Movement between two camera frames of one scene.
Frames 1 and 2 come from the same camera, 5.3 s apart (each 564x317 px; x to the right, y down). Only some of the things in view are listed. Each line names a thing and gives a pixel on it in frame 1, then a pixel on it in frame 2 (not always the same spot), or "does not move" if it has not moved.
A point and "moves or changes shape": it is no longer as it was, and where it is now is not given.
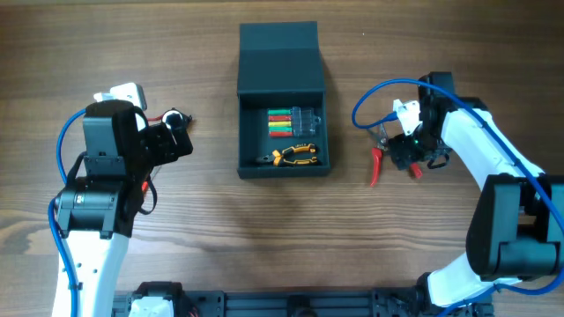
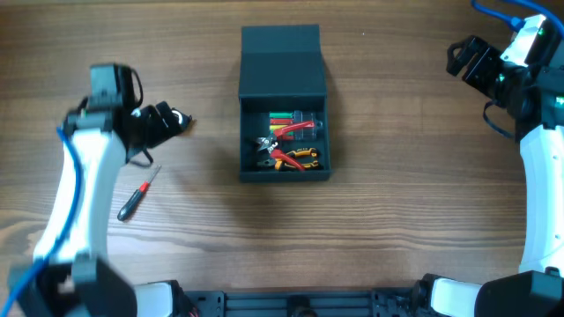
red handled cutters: [382, 145] → [270, 143]
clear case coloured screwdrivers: [292, 122] does not move
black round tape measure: [174, 120] does not move
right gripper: [400, 153] → [474, 59]
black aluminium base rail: [299, 304] does not move
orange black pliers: [278, 158] moves or changes shape
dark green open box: [278, 65] does not move
